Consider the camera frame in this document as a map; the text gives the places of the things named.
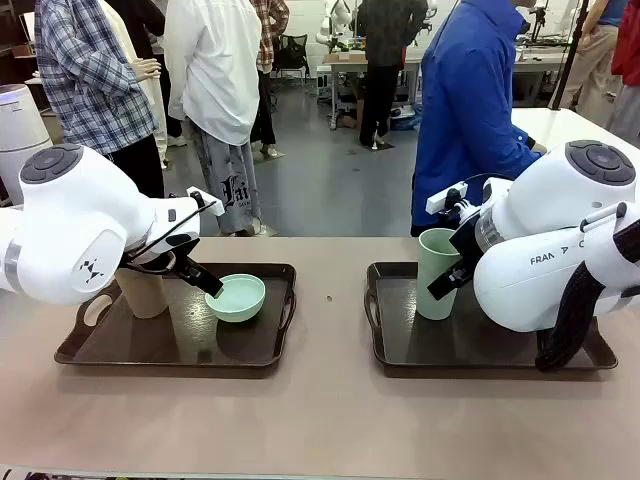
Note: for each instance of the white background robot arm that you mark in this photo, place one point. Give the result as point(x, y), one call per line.
point(342, 12)

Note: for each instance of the black tripod pole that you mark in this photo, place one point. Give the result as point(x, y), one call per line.
point(568, 55)

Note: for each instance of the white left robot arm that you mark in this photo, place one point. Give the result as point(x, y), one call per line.
point(75, 225)

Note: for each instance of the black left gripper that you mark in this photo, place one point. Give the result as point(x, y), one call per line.
point(175, 262)

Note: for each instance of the person in plaid shirt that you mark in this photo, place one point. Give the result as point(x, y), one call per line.
point(85, 75)

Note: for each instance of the white air purifier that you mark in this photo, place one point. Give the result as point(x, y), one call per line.
point(20, 130)

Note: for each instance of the light green cup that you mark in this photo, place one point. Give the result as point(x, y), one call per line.
point(430, 270)

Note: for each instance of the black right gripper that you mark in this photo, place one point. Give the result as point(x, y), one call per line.
point(466, 242)

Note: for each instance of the long background work table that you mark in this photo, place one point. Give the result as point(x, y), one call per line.
point(350, 60)

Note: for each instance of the white side table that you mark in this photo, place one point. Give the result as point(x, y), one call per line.
point(565, 125)

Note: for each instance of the black office chair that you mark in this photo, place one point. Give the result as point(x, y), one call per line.
point(292, 52)

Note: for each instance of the person in khaki trousers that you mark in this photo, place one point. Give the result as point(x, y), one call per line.
point(595, 55)

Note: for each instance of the person in blue jacket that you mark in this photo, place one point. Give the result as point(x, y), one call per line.
point(465, 100)

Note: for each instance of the dark wooden shelf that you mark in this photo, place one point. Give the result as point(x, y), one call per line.
point(15, 30)

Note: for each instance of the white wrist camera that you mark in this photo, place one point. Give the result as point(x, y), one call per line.
point(209, 206)
point(445, 198)

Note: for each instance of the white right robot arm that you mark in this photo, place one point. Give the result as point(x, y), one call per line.
point(540, 200)

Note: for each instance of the person in white shirt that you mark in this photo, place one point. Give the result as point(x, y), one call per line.
point(210, 65)

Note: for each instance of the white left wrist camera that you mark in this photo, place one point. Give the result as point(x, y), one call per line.
point(209, 206)

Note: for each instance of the light green bowl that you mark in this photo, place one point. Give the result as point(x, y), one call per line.
point(240, 306)

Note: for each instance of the person in black clothes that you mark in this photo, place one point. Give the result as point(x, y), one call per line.
point(385, 40)

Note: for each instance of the dark brown serving tray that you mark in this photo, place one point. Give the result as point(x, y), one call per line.
point(450, 345)
point(150, 345)

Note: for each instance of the beige plastic cup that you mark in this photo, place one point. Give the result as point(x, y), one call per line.
point(145, 300)

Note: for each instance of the person in checkered shirt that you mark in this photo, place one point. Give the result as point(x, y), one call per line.
point(270, 30)

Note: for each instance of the person in red top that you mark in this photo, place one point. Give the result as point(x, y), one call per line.
point(630, 45)

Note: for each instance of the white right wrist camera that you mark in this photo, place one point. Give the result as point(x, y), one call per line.
point(445, 198)

